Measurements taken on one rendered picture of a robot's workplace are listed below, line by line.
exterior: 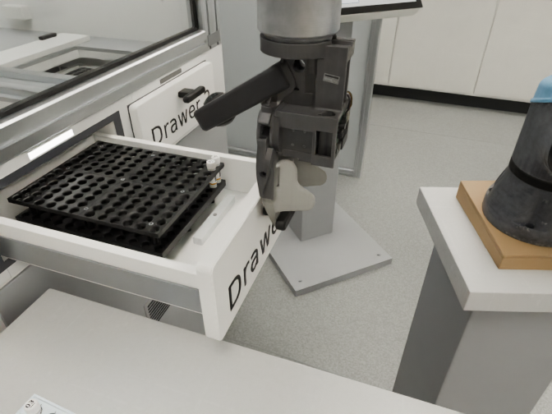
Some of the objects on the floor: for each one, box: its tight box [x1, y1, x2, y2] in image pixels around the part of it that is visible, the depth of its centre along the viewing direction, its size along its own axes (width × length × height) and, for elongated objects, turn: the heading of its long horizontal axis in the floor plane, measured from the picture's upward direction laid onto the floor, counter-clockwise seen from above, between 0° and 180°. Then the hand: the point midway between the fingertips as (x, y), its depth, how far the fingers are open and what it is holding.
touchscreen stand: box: [269, 21, 393, 297], centre depth 156 cm, size 50×45×102 cm
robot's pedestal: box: [392, 187, 552, 414], centre depth 92 cm, size 30×30×76 cm
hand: (276, 207), depth 50 cm, fingers closed on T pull, 3 cm apart
